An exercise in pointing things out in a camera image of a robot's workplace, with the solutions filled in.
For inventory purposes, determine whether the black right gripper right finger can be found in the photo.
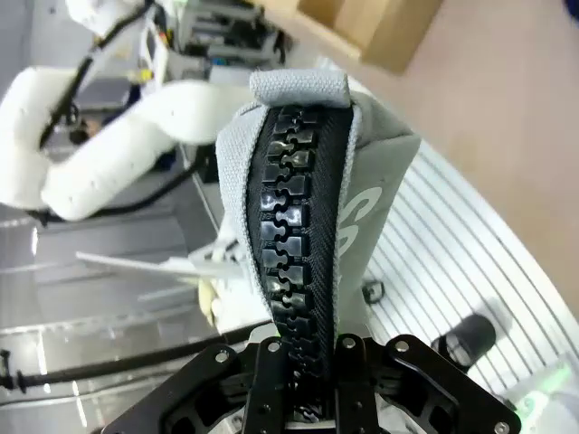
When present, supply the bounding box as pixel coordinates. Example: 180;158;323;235
333;333;518;434

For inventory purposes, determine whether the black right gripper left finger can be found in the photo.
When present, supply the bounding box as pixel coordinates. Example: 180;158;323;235
102;337;291;434

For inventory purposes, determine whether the grey zipper pouch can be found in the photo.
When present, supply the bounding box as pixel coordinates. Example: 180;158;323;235
214;70;422;415

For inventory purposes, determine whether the open cardboard box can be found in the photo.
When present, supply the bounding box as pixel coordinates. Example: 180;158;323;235
297;0;445;76

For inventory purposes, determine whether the black cylinder knob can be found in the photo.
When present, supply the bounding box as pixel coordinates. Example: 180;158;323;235
431;314;498;368

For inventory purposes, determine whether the white slatted platform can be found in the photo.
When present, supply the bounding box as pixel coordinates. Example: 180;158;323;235
316;56;579;408

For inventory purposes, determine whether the grey equipment rack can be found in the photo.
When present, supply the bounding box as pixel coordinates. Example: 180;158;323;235
169;0;293;85

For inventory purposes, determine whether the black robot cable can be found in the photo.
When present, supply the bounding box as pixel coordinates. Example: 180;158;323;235
0;337;254;391

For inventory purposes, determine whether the white flat bracket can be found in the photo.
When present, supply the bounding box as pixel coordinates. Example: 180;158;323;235
75;250;248;284

